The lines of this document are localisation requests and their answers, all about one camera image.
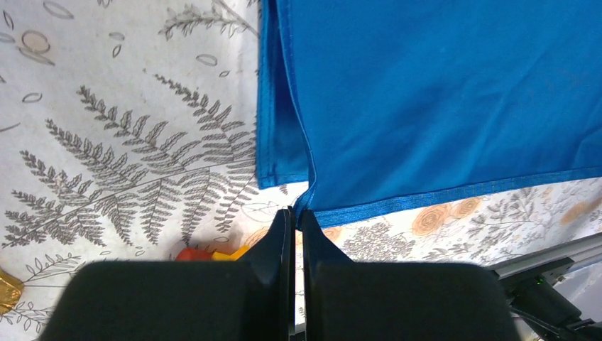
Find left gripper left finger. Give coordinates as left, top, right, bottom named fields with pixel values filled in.
left=40, top=208, right=295, bottom=340

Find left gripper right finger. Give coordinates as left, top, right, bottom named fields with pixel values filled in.
left=300, top=210, right=519, bottom=340

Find blue cloth napkin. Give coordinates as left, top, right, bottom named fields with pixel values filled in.
left=256, top=1, right=601, bottom=227

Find blue orange toy car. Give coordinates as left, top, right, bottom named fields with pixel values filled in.
left=175, top=245, right=250, bottom=261

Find floral tablecloth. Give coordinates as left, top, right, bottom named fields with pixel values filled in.
left=1, top=1, right=601, bottom=340

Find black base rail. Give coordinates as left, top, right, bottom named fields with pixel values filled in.
left=488, top=233, right=601, bottom=340

